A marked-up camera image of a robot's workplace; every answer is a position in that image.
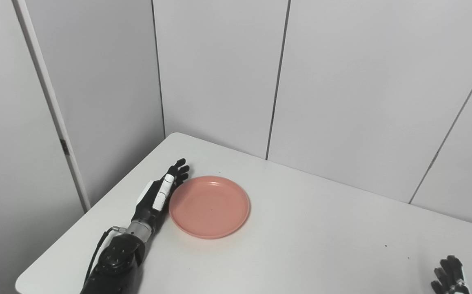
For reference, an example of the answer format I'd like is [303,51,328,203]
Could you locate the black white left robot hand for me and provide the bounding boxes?
[131,158,190,229]

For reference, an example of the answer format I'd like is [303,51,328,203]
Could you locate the pink round plate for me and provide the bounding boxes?
[169,176,250,239]

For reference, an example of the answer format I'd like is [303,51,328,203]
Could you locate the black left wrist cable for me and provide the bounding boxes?
[84,227,127,286]

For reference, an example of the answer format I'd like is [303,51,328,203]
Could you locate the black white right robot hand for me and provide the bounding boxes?
[431,255,471,294]

